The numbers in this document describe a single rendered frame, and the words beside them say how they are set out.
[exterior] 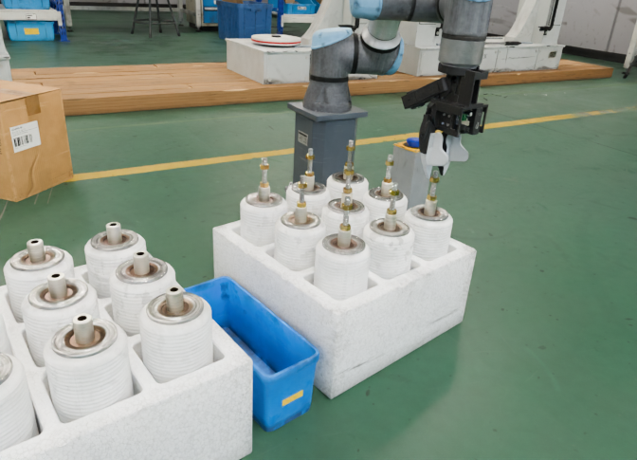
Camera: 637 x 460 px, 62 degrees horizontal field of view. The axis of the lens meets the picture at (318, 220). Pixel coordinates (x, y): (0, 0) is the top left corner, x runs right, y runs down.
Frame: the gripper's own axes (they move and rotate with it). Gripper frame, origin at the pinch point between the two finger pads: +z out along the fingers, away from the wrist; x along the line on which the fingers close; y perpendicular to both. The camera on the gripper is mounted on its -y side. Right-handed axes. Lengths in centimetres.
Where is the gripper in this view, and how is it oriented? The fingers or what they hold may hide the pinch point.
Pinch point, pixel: (433, 169)
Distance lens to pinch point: 106.4
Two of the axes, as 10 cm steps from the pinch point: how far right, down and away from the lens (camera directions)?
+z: -0.6, 9.0, 4.2
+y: 5.9, 3.7, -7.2
